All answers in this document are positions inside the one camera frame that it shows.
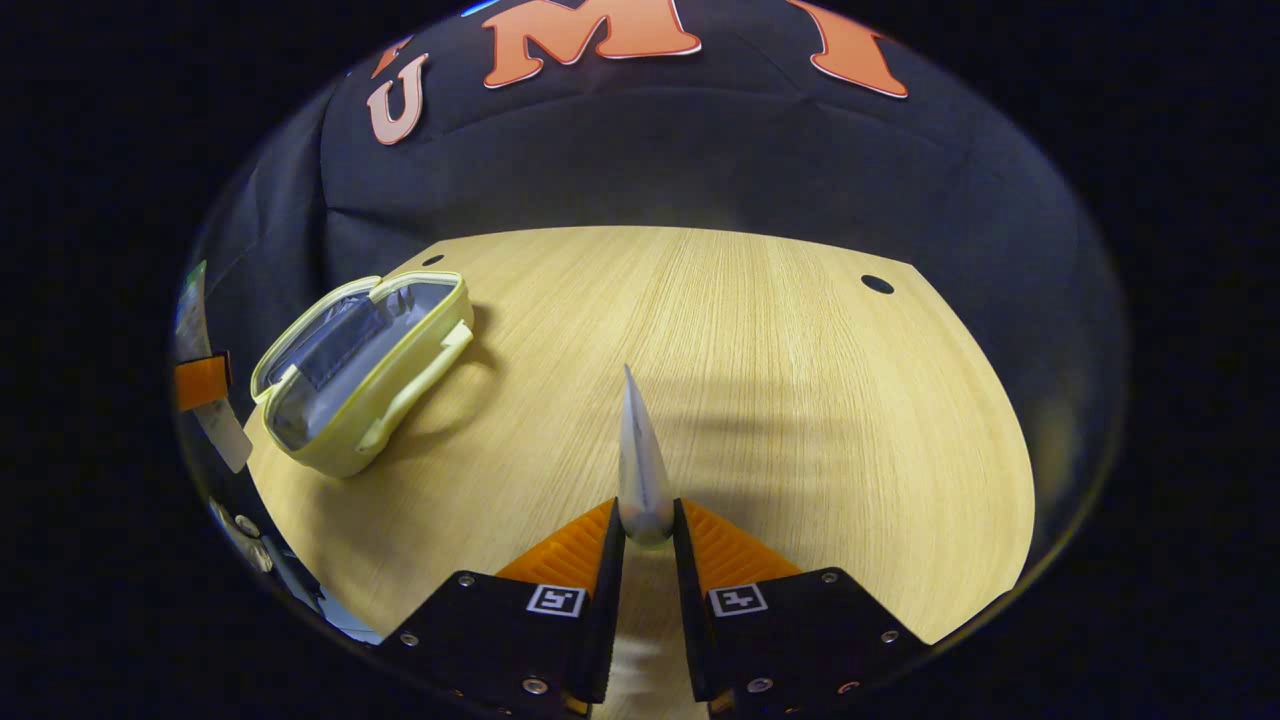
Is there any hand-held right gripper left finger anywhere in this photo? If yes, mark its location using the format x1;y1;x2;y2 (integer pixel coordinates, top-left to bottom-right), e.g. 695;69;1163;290
378;497;628;719

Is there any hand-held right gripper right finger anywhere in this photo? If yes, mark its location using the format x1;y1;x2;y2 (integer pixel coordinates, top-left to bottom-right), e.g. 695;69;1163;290
670;498;933;719

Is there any pale yellow suitcase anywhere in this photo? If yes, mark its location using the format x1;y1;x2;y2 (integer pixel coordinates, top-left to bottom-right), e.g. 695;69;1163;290
249;270;477;480

